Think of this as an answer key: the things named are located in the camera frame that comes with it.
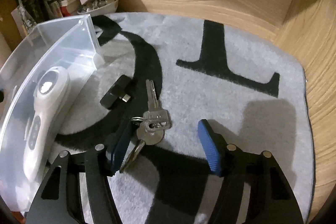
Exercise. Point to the white bowl of beads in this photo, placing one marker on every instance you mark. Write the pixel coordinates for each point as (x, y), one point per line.
(98, 7)

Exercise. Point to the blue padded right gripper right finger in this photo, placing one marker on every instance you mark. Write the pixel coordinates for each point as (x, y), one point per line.
(214, 146)

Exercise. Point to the silver keys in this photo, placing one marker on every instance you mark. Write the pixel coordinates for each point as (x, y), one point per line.
(152, 125)

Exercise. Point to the red small box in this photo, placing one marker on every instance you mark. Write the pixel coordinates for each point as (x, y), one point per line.
(69, 7)

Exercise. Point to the black small usb adapter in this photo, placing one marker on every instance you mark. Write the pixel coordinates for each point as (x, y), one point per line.
(116, 93)

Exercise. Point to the clear plastic storage bin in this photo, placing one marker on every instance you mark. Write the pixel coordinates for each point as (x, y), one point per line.
(67, 42)

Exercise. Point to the dark wine bottle elephant label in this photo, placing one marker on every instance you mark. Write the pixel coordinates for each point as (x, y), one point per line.
(32, 13)

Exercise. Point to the white handheld massager device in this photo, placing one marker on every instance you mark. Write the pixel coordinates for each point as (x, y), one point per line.
(49, 97)

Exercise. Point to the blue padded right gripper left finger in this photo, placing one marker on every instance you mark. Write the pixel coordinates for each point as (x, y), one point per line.
(117, 144)

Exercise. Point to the grey rug with black letters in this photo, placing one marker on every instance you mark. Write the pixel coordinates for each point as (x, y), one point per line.
(251, 93)

